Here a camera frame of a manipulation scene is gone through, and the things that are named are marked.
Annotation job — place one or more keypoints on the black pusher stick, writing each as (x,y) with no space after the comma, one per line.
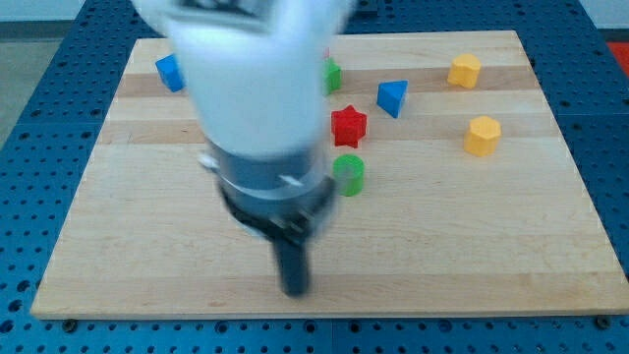
(293,266)

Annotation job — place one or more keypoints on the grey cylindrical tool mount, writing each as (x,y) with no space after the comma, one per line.
(289,189)

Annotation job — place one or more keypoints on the green cylinder block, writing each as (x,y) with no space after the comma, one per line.
(349,173)

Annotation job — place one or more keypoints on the green block behind arm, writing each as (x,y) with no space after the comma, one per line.
(332,76)

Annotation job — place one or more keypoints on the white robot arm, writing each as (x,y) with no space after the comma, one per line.
(254,72)

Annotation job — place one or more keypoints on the red star block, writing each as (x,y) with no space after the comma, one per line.
(348,126)

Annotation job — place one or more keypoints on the blue triangle block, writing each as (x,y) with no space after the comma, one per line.
(391,97)

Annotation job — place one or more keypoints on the wooden board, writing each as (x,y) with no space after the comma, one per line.
(436,232)

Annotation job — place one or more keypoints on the blue cube block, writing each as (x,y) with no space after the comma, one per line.
(168,71)

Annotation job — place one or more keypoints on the yellow hexagon block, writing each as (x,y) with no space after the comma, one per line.
(482,136)

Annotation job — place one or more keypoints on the yellow block upper right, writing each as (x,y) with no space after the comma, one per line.
(464,71)

